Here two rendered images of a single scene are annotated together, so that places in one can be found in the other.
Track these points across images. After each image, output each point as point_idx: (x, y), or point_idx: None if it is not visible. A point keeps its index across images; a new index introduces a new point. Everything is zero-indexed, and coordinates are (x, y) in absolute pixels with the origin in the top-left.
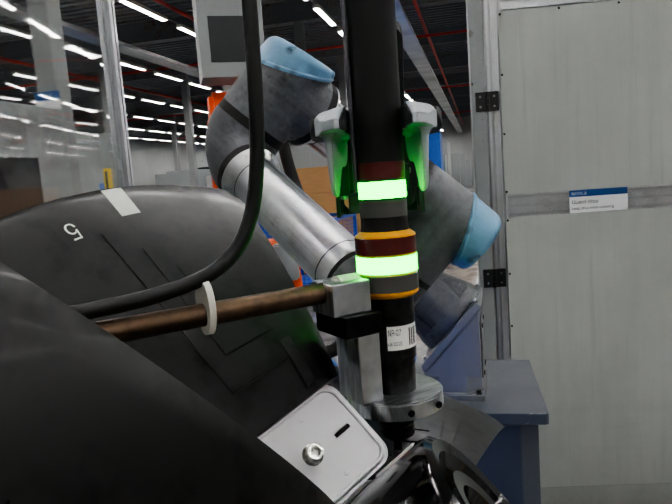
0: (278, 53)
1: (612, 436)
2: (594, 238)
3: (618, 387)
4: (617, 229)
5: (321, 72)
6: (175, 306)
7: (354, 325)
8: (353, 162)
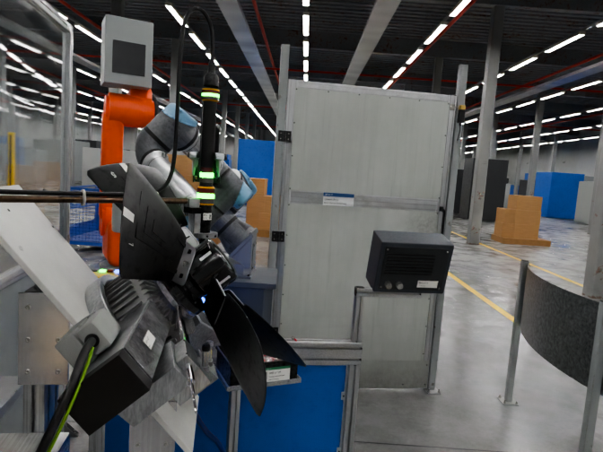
0: (174, 111)
1: (333, 332)
2: (334, 220)
3: (338, 304)
4: (346, 217)
5: (192, 122)
6: None
7: (194, 210)
8: (199, 166)
